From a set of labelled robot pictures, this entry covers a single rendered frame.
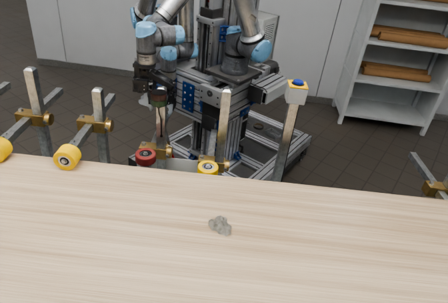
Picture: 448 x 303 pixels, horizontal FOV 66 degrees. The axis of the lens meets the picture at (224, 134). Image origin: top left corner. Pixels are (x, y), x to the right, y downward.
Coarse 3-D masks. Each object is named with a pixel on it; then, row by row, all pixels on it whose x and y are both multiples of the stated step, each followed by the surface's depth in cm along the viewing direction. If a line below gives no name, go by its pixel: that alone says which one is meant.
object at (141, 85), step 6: (138, 66) 134; (144, 66) 132; (150, 66) 133; (138, 72) 136; (144, 72) 136; (138, 78) 137; (144, 78) 137; (150, 78) 137; (132, 84) 137; (138, 84) 137; (144, 84) 136; (150, 84) 136; (138, 90) 138; (144, 90) 138
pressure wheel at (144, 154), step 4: (144, 148) 138; (148, 148) 138; (136, 152) 135; (140, 152) 136; (144, 152) 135; (148, 152) 136; (152, 152) 136; (136, 156) 133; (140, 156) 133; (144, 156) 134; (148, 156) 133; (152, 156) 134; (136, 160) 134; (140, 160) 132; (144, 160) 132; (148, 160) 132; (152, 160) 134; (140, 164) 133; (144, 164) 133; (148, 164) 133; (152, 164) 135
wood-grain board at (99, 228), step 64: (0, 192) 111; (64, 192) 113; (128, 192) 116; (192, 192) 119; (256, 192) 123; (320, 192) 126; (0, 256) 91; (64, 256) 93; (128, 256) 95; (192, 256) 97; (256, 256) 99; (320, 256) 101; (384, 256) 104
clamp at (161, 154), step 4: (148, 144) 147; (152, 144) 147; (156, 144) 147; (140, 148) 144; (152, 148) 144; (156, 148) 145; (168, 148) 146; (172, 148) 148; (156, 152) 145; (160, 152) 145; (164, 152) 145; (168, 152) 145; (172, 152) 149; (156, 156) 146; (160, 156) 146; (164, 156) 146; (168, 156) 145
